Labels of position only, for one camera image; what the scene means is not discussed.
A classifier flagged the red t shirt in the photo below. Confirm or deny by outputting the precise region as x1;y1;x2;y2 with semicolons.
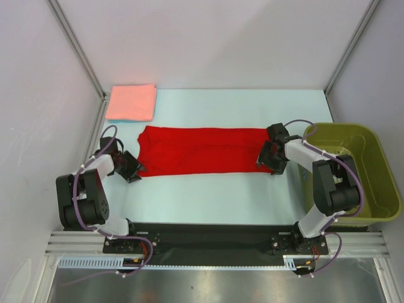
138;126;272;177

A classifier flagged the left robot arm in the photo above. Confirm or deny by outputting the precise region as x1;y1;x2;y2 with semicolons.
56;136;145;253

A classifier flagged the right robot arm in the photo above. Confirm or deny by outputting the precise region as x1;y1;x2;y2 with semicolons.
257;123;365;254

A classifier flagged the folded blue t shirt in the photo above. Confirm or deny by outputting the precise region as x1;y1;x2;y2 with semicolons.
104;120;152;125

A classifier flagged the folded pink t shirt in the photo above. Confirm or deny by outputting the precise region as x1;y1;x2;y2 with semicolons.
105;84;157;122

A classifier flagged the olive green plastic basket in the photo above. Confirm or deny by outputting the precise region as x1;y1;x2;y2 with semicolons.
307;122;402;227

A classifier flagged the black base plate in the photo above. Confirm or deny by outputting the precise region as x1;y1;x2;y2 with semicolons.
102;223;329;268

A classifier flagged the white slotted cable duct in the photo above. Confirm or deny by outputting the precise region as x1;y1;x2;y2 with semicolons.
57;256;313;271

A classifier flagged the aluminium front rail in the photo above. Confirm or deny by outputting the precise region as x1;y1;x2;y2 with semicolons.
45;231;389;258

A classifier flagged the left aluminium frame post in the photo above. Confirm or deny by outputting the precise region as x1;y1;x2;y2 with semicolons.
46;0;106;100

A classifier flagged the aluminium frame post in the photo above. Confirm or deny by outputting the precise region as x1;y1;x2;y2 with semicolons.
323;0;383;98
46;0;106;100

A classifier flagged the right aluminium frame post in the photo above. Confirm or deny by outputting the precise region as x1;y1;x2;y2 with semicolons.
323;0;383;98

